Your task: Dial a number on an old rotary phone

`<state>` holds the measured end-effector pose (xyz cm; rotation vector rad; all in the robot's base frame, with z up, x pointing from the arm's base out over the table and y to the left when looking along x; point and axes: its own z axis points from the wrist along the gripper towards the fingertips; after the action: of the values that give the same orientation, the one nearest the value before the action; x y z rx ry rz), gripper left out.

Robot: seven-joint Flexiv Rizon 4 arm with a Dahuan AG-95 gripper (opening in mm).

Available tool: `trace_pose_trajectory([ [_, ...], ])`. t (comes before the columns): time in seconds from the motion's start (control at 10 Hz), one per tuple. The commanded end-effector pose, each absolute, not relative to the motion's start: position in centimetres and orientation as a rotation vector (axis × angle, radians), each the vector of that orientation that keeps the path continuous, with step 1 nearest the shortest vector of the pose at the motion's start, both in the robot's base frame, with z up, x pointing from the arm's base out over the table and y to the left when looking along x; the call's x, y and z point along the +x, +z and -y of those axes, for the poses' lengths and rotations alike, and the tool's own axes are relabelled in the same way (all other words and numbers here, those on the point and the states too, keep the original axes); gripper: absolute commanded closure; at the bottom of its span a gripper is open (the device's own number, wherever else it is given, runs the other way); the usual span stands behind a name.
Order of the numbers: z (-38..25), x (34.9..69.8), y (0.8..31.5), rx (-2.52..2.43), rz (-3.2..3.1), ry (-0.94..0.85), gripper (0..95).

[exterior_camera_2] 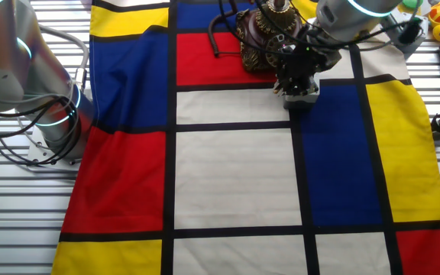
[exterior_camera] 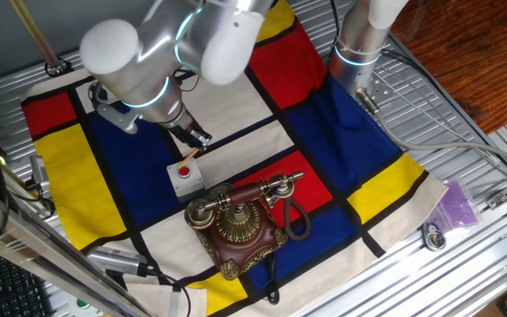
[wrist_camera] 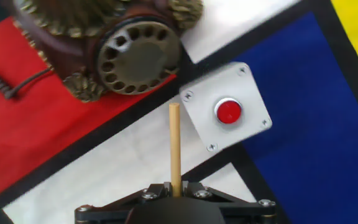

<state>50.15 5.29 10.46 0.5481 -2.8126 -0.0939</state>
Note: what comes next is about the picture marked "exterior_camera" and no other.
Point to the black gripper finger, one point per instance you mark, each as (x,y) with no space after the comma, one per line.
(195,144)
(205,137)

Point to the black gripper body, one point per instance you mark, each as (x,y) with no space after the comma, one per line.
(185,127)

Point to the thin wooden stick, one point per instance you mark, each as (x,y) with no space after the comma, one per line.
(188,159)

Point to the grey box with red button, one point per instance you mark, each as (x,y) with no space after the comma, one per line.
(187,187)

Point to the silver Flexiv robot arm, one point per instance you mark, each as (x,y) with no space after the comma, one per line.
(130,66)

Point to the brown brass phone handset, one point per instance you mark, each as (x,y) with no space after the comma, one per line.
(247,193)

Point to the brown brass rotary phone base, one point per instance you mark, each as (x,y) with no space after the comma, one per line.
(240,246)

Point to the colourful Mondrian pattern tablecloth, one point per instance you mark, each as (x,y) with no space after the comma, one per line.
(117,176)

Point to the brass tripod pole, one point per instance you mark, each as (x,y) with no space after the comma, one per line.
(38,39)

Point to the grey box with green button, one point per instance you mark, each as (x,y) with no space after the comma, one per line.
(82,308)

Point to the black computer keyboard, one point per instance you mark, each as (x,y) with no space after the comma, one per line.
(11,286)

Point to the brown wooden desk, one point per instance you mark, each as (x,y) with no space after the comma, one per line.
(478,57)

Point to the wrist camera on grey bracket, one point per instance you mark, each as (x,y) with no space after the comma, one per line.
(119,119)

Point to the grey depth camera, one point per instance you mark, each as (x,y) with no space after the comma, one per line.
(115,260)

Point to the small grey side camera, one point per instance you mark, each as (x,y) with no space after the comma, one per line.
(40,174)

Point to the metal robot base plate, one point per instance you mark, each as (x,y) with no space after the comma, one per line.
(381,90)

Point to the aluminium frame beam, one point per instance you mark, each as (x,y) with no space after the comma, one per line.
(38,251)

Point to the aluminium corner bracket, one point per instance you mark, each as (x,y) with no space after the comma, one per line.
(496,200)

